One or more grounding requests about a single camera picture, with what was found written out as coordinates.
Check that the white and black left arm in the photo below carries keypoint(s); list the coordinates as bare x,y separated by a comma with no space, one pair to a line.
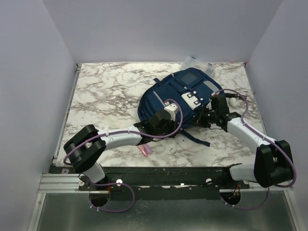
84,149

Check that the pink highlighter pen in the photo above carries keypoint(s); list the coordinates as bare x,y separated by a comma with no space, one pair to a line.
147,150

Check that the aluminium front mounting rail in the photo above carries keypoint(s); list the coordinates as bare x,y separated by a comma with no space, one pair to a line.
161,198

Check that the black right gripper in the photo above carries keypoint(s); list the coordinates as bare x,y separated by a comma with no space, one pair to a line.
200,119

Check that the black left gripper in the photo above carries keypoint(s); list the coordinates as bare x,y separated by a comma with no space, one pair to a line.
173,126

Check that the black and white cylinder tool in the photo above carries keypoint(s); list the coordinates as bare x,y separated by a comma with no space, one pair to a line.
234,99

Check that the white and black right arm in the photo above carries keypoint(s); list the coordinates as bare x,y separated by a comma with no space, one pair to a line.
273,163

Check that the clear plastic screw organiser box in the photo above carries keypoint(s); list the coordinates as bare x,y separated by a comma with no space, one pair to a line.
207,68

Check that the navy blue student backpack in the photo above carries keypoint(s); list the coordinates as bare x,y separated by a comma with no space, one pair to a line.
190,88

